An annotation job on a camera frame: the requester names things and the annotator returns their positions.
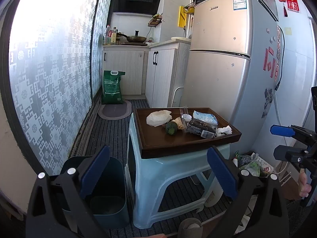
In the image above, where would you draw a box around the silver refrigerator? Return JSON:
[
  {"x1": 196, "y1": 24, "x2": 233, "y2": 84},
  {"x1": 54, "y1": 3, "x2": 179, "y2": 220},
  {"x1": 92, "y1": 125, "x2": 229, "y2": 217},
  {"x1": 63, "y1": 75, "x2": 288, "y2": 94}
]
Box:
[{"x1": 182, "y1": 0, "x2": 285, "y2": 152}]

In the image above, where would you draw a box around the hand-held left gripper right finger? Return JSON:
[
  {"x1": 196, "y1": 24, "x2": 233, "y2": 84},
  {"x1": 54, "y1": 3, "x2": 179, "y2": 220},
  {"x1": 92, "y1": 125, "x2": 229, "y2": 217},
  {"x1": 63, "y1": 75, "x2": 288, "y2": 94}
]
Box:
[{"x1": 207, "y1": 146, "x2": 289, "y2": 238}]

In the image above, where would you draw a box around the white plastic jug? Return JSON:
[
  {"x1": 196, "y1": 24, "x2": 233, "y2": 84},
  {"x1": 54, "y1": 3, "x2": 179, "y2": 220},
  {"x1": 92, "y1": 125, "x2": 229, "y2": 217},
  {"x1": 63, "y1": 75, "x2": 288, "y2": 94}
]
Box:
[{"x1": 203, "y1": 173, "x2": 224, "y2": 207}]

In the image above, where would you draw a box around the dark teal plastic bin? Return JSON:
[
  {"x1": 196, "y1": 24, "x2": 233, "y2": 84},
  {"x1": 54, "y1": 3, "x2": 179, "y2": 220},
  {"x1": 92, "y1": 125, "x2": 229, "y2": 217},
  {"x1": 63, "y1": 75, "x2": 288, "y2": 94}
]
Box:
[{"x1": 59, "y1": 156, "x2": 130, "y2": 230}]

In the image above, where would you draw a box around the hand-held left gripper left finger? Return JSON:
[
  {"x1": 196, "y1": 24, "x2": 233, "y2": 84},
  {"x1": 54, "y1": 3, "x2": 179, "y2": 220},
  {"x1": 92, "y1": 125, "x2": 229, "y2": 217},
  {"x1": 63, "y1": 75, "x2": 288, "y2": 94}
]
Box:
[{"x1": 26, "y1": 145, "x2": 111, "y2": 238}]

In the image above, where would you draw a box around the grey slipper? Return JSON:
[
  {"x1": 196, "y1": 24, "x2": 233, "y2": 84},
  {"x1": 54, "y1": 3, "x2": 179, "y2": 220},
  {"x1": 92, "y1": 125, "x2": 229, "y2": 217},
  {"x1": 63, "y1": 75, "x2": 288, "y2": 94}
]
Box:
[{"x1": 178, "y1": 218, "x2": 203, "y2": 238}]

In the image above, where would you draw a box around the light blue plastic stool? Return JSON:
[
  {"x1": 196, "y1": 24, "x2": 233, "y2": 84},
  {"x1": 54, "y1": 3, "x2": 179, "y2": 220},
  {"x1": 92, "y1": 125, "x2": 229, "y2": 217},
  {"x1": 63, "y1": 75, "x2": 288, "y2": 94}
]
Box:
[{"x1": 125, "y1": 113, "x2": 232, "y2": 230}]

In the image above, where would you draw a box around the white kitchen cabinet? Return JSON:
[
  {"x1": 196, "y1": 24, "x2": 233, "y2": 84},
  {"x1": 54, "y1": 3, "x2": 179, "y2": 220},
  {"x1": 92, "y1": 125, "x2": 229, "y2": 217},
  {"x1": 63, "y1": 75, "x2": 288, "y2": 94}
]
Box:
[{"x1": 102, "y1": 42, "x2": 191, "y2": 108}]

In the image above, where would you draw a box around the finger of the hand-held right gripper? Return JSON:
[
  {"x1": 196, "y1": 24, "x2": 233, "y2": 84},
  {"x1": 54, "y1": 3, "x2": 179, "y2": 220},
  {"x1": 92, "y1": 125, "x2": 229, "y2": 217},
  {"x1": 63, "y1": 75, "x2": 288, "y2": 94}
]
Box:
[
  {"x1": 270, "y1": 125, "x2": 313, "y2": 142},
  {"x1": 274, "y1": 145, "x2": 309, "y2": 164}
]

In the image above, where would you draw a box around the white pipe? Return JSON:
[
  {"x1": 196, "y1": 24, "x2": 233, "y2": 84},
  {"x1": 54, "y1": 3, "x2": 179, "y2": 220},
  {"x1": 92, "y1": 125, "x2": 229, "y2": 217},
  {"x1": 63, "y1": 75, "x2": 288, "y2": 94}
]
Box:
[{"x1": 171, "y1": 87, "x2": 184, "y2": 107}]

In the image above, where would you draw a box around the black power cable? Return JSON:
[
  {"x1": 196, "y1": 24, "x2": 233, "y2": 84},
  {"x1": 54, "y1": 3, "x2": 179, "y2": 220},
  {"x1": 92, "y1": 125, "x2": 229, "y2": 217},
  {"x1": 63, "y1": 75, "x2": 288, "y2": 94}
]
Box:
[{"x1": 274, "y1": 26, "x2": 285, "y2": 91}]

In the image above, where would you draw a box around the metal wok pan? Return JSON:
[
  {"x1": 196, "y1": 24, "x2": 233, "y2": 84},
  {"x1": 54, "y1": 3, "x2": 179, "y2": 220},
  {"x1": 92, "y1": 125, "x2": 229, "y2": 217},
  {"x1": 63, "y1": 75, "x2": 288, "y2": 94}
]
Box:
[{"x1": 116, "y1": 30, "x2": 147, "y2": 43}]

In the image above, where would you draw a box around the green broccoli piece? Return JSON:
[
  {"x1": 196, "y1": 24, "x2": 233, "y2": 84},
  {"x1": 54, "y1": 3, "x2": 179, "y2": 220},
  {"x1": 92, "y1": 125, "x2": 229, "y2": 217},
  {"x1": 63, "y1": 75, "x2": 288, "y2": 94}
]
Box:
[{"x1": 165, "y1": 121, "x2": 179, "y2": 135}]

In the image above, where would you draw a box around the brown wooden tray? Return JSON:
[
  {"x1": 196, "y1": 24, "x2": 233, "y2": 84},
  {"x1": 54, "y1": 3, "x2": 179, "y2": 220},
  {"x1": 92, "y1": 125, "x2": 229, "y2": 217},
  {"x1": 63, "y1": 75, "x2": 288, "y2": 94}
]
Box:
[{"x1": 134, "y1": 107, "x2": 242, "y2": 159}]

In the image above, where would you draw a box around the red paper fridge decoration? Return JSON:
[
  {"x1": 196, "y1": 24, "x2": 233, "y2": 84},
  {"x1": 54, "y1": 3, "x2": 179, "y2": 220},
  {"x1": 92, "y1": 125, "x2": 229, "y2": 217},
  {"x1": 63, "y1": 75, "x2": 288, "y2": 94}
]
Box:
[{"x1": 263, "y1": 47, "x2": 281, "y2": 82}]

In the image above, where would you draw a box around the dark figure fridge sticker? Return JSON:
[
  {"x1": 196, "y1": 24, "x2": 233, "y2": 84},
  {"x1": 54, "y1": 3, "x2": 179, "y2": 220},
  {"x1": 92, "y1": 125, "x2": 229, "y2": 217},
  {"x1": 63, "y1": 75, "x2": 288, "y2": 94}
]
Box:
[{"x1": 262, "y1": 88, "x2": 274, "y2": 118}]

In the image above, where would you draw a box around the clear plastic packaging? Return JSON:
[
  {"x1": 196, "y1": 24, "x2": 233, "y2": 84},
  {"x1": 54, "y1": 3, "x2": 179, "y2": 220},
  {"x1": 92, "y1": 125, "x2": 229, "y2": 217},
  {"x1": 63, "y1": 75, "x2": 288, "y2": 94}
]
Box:
[{"x1": 180, "y1": 107, "x2": 192, "y2": 127}]

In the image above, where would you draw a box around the green plastic bag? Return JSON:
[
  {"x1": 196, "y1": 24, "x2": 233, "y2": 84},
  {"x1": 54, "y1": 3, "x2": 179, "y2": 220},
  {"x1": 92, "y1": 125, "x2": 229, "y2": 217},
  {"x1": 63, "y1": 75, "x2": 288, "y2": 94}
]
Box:
[{"x1": 233, "y1": 154, "x2": 261, "y2": 177}]

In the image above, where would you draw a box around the wall spice rack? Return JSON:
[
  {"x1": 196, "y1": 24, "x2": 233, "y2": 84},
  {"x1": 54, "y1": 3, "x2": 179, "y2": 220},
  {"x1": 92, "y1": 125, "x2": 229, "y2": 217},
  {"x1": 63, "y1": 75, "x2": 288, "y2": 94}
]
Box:
[{"x1": 148, "y1": 13, "x2": 162, "y2": 27}]

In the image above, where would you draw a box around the person's right hand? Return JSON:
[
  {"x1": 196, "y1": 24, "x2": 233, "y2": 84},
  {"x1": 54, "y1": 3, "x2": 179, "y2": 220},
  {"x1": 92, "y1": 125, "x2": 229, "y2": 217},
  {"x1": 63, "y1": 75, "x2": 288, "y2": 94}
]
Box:
[{"x1": 298, "y1": 172, "x2": 312, "y2": 199}]

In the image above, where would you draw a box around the patterned frosted sliding door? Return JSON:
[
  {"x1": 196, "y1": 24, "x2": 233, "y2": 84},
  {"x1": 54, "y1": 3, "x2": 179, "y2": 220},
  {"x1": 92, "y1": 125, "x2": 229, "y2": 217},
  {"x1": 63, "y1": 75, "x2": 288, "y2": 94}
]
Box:
[{"x1": 9, "y1": 0, "x2": 117, "y2": 176}]

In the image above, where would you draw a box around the white power strip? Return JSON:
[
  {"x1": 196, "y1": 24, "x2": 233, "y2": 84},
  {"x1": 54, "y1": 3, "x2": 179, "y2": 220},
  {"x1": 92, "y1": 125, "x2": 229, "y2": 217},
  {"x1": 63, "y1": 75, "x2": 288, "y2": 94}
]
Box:
[{"x1": 255, "y1": 154, "x2": 274, "y2": 176}]

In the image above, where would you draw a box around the ginger root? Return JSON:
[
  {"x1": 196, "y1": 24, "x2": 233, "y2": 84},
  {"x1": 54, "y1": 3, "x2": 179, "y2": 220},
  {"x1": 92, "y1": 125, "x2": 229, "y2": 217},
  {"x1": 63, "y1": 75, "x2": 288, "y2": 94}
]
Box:
[{"x1": 172, "y1": 117, "x2": 186, "y2": 131}]

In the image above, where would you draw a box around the crumpled white plastic bag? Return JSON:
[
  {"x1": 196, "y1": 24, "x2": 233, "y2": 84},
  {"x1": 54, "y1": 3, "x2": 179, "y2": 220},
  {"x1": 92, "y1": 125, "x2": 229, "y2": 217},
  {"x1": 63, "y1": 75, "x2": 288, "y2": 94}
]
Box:
[{"x1": 146, "y1": 110, "x2": 173, "y2": 127}]

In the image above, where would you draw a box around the crumpled white tissue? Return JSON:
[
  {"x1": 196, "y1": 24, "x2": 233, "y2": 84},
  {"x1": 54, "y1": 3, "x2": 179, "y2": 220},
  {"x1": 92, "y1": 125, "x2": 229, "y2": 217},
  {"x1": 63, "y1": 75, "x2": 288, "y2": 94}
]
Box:
[{"x1": 216, "y1": 126, "x2": 233, "y2": 137}]

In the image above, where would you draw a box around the blue printed tissue packet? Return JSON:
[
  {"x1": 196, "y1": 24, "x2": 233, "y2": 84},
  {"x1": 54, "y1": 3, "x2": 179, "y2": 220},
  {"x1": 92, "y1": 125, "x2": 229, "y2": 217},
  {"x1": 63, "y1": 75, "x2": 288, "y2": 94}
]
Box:
[{"x1": 193, "y1": 110, "x2": 218, "y2": 127}]

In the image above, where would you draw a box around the dark snack packet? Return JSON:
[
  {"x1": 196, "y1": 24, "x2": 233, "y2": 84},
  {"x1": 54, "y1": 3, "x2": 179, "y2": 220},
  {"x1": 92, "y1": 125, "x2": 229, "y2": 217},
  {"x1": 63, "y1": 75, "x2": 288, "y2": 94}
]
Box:
[{"x1": 186, "y1": 119, "x2": 218, "y2": 139}]

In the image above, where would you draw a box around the grey oval floor mat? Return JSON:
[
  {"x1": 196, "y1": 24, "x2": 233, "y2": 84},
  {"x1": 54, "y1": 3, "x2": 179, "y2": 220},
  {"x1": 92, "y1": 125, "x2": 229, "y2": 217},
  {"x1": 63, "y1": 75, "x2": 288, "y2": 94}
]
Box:
[{"x1": 97, "y1": 100, "x2": 132, "y2": 121}]

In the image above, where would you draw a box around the yellow hanging holder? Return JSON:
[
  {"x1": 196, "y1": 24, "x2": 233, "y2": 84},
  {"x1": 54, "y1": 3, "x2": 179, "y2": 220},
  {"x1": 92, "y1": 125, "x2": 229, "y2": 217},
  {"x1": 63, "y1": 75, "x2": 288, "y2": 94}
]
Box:
[{"x1": 178, "y1": 5, "x2": 195, "y2": 28}]

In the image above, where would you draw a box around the green rice bag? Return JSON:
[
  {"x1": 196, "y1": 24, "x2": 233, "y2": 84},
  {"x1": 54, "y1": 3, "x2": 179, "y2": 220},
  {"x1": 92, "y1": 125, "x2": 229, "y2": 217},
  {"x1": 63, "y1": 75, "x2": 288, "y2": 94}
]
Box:
[{"x1": 101, "y1": 70, "x2": 125, "y2": 105}]

